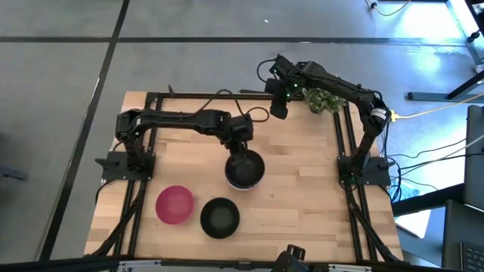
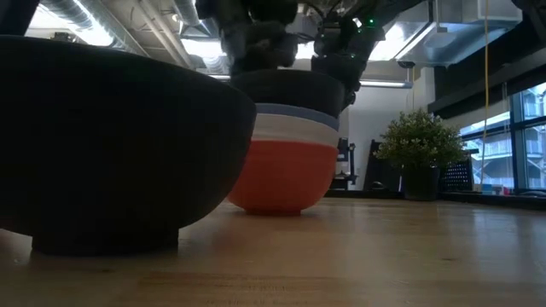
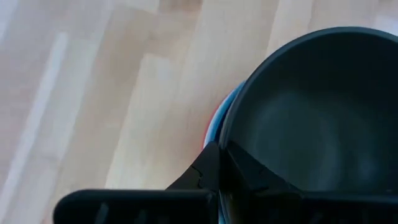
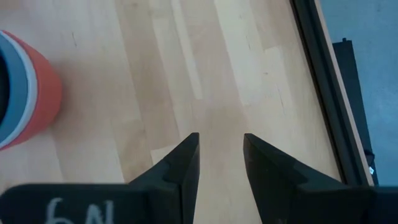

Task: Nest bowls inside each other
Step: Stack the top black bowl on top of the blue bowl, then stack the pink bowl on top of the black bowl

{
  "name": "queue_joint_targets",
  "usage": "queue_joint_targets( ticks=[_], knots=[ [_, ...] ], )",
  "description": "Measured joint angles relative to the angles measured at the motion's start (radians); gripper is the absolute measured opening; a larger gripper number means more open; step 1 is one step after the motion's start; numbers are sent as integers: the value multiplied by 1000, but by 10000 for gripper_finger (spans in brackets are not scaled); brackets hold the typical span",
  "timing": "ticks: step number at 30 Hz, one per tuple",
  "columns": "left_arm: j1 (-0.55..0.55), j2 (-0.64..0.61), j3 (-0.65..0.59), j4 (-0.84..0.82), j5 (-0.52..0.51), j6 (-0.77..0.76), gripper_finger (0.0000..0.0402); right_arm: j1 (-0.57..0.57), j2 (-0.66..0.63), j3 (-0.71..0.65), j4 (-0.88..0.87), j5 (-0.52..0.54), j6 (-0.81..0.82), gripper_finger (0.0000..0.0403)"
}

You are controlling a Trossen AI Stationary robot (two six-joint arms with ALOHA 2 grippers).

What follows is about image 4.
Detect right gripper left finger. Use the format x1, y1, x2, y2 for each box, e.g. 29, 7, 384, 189
129, 132, 201, 224

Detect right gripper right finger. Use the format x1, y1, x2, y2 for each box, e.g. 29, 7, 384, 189
243, 133, 348, 224

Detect grey-blue bowl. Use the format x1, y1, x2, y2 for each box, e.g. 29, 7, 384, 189
0, 30, 39, 149

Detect black flat metal bar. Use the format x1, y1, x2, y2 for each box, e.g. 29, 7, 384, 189
331, 37, 379, 187

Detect black frame rail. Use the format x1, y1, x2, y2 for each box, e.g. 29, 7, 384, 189
289, 0, 364, 187

